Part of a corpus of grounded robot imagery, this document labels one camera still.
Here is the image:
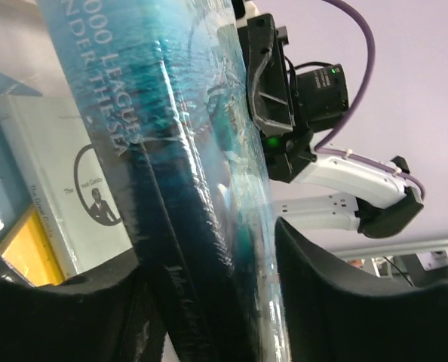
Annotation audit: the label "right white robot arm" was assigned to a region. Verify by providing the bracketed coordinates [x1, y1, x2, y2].
[238, 14, 423, 239]

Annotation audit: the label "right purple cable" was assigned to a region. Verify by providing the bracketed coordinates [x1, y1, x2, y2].
[314, 0, 428, 201]

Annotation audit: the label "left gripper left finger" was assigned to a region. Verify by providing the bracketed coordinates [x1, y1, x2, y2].
[0, 250, 165, 362]

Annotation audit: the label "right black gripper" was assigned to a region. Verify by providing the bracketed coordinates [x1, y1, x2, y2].
[244, 14, 349, 134]

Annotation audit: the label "yellow file folder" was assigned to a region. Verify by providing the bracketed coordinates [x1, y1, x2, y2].
[0, 206, 66, 287]

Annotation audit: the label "grey Great Gatsby book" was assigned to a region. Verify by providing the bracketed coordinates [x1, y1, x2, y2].
[0, 95, 130, 277]

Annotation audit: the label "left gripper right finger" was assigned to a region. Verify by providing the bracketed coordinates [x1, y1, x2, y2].
[275, 217, 448, 361]

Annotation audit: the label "teal sea cover book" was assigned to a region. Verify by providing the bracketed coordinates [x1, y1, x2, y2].
[38, 1, 290, 361]

